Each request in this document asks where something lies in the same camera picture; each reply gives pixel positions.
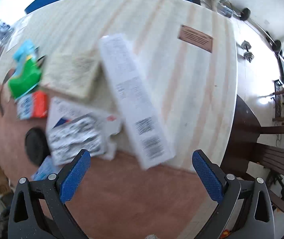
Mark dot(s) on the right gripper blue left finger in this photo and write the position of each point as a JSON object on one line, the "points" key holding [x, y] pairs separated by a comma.
{"points": [[71, 175]]}

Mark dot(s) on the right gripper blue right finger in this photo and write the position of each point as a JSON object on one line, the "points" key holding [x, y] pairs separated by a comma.
{"points": [[209, 175]]}

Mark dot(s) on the blue plastic wrapper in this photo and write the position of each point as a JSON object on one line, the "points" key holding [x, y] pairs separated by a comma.
{"points": [[47, 167]]}

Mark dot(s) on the silver blister pack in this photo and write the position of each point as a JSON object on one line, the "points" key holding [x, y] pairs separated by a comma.
{"points": [[66, 140]]}

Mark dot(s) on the white medicine carton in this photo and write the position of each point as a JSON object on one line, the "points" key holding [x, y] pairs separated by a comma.
{"points": [[62, 111]]}

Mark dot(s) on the long white box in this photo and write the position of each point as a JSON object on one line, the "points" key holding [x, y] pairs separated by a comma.
{"points": [[128, 87]]}

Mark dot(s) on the red blue milk carton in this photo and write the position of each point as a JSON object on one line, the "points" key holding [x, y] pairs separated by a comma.
{"points": [[33, 105]]}

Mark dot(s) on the cream medicine box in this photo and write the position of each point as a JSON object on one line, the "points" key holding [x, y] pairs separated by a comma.
{"points": [[74, 75]]}

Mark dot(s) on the blue green snack bag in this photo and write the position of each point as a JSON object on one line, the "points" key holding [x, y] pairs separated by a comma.
{"points": [[27, 72]]}

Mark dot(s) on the dark wooden chair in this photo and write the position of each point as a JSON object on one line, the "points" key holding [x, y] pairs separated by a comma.
{"points": [[243, 147]]}

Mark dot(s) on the black round lid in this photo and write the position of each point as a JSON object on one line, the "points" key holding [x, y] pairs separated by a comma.
{"points": [[36, 146]]}

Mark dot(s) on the small dumbbell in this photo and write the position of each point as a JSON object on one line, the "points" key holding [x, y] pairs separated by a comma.
{"points": [[248, 55]]}

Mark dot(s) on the brown mat label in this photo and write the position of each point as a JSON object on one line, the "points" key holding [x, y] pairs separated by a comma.
{"points": [[195, 37]]}

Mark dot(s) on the barbell weight rack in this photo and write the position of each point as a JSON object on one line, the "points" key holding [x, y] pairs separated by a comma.
{"points": [[227, 9]]}

